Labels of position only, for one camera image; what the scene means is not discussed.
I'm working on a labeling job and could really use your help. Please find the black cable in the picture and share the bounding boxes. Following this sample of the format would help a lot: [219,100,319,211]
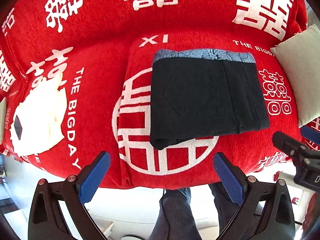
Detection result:
[159,189,173,240]

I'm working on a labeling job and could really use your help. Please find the person's right leg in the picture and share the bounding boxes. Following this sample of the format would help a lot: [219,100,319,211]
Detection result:
[209,183,242,240]

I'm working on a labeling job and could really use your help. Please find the red printed blanket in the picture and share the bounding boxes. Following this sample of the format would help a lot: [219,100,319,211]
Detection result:
[0,0,320,190]

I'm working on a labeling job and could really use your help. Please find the small black device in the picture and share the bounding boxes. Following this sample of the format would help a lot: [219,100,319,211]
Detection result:
[14,115,23,140]

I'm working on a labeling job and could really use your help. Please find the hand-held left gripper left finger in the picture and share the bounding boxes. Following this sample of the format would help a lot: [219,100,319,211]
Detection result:
[28,151,111,240]

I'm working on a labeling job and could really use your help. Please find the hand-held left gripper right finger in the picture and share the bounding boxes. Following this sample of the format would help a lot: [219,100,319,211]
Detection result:
[213,152,295,240]

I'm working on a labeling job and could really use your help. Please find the cream cloth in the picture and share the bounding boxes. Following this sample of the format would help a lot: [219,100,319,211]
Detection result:
[9,74,68,155]

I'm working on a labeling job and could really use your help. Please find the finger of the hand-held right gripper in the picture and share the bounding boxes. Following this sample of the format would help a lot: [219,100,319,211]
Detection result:
[272,131,320,171]
[301,126,320,145]

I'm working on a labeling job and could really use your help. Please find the cream cushion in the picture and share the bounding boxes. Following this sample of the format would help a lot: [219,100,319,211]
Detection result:
[270,24,320,128]

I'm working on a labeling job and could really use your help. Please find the black pants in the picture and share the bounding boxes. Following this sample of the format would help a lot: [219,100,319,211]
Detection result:
[149,49,270,151]

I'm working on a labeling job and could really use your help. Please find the large red decoration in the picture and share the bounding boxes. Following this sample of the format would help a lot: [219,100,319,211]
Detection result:
[302,192,320,231]

